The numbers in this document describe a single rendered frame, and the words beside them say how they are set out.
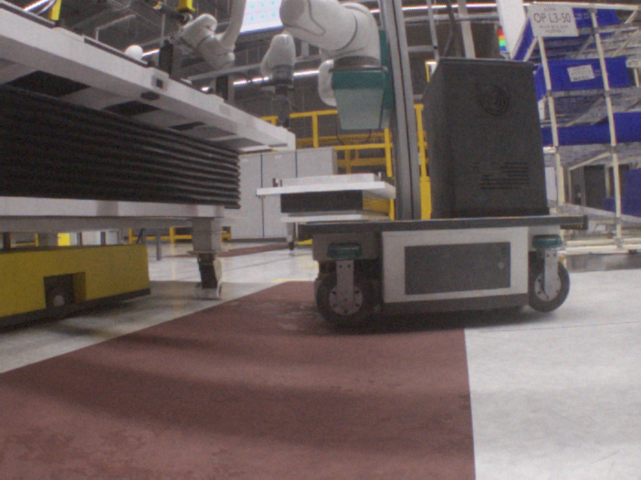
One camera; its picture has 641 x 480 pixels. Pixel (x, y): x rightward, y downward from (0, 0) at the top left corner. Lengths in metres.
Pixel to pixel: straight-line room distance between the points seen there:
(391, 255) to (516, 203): 0.45
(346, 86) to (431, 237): 0.51
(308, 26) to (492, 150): 0.68
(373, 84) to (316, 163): 9.43
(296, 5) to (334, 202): 5.16
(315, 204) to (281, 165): 4.73
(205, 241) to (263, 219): 8.94
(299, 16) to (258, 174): 10.01
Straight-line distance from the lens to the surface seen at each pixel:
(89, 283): 1.97
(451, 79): 1.58
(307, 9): 1.38
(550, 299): 1.66
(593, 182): 5.39
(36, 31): 1.24
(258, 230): 11.26
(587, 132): 3.08
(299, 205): 6.54
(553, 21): 3.09
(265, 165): 11.27
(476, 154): 1.54
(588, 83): 3.07
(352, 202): 6.36
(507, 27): 5.16
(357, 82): 1.49
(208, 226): 2.28
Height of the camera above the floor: 0.32
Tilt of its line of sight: 1 degrees down
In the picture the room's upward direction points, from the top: 2 degrees counter-clockwise
